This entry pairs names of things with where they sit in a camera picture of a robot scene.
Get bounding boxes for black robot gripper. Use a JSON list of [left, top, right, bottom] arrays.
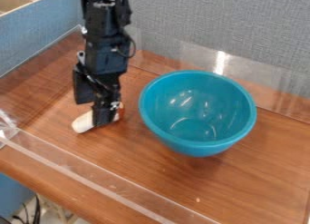
[[72, 34, 133, 127]]

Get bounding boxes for white brown toy mushroom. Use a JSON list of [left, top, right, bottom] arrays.
[[71, 102, 124, 133]]

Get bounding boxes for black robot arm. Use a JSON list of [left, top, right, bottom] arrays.
[[72, 0, 136, 132]]

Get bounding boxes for blue plastic bowl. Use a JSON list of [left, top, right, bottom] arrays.
[[137, 70, 256, 157]]

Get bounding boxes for clear acrylic front barrier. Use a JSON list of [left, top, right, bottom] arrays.
[[0, 110, 219, 224]]

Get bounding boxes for clear acrylic barrier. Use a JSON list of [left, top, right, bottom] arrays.
[[127, 27, 310, 99], [0, 110, 219, 224]]

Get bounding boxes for blue partition with wooden shelf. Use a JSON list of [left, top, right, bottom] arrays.
[[0, 0, 83, 78]]

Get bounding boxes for clear acrylic back barrier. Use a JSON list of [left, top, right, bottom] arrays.
[[127, 27, 310, 99]]

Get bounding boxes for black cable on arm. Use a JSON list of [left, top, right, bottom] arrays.
[[116, 34, 137, 59]]

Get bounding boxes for black cables under table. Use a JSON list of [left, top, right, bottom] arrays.
[[0, 194, 43, 224]]

